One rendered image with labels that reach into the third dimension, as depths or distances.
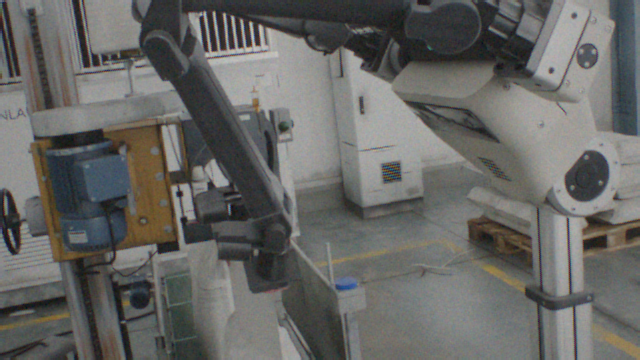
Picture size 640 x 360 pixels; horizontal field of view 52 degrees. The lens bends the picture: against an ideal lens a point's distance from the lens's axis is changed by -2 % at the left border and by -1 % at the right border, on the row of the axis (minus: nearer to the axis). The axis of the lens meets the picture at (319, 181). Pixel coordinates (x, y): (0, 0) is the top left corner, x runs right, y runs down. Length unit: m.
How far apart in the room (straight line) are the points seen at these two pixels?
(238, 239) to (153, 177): 0.66
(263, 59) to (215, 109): 3.58
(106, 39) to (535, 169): 0.95
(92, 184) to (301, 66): 4.56
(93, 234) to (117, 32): 0.46
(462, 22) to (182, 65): 0.37
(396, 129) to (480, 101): 4.53
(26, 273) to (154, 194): 3.00
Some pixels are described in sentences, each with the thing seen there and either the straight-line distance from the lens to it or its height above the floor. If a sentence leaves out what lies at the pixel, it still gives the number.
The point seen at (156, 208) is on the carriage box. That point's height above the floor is 1.12.
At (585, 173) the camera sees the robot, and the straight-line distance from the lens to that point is 1.32.
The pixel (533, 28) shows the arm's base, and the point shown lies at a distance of 0.95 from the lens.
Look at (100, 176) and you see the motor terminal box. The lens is 1.53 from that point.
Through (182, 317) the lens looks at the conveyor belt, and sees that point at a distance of 3.08.
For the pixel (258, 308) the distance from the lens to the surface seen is 1.47.
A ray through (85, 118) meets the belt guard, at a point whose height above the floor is 1.39.
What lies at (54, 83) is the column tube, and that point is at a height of 1.47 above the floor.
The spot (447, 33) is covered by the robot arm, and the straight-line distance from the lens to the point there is 0.91.
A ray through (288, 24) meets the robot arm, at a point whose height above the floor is 1.54.
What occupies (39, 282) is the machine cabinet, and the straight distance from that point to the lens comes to 4.76.
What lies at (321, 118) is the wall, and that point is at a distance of 6.03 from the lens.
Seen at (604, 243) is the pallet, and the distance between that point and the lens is 4.59.
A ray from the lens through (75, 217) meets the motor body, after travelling 1.63.
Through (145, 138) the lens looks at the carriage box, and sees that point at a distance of 1.78.
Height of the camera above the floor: 1.50
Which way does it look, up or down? 12 degrees down
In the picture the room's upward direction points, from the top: 7 degrees counter-clockwise
